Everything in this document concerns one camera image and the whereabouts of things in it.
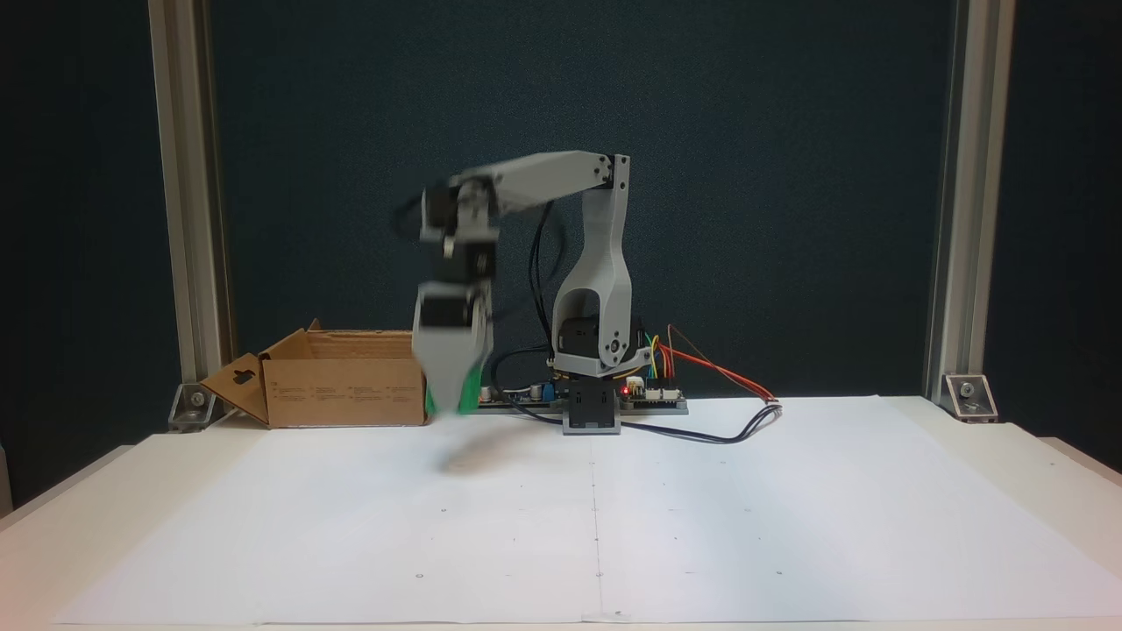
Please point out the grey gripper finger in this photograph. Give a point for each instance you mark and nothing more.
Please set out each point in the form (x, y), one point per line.
(447, 368)

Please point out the green dice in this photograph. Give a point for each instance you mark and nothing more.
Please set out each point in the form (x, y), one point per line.
(472, 390)

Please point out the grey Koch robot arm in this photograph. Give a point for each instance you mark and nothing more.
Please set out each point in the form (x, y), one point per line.
(600, 254)

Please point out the blue circuit board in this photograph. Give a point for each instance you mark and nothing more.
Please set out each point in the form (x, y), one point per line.
(517, 396)

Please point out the brown cardboard box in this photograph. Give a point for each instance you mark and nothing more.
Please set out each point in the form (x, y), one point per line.
(342, 390)

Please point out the metal corner bracket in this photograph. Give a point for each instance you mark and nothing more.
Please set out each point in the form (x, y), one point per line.
(969, 396)
(195, 405)

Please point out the aluminium frame post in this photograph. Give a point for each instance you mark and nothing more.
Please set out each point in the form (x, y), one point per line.
(964, 175)
(188, 175)

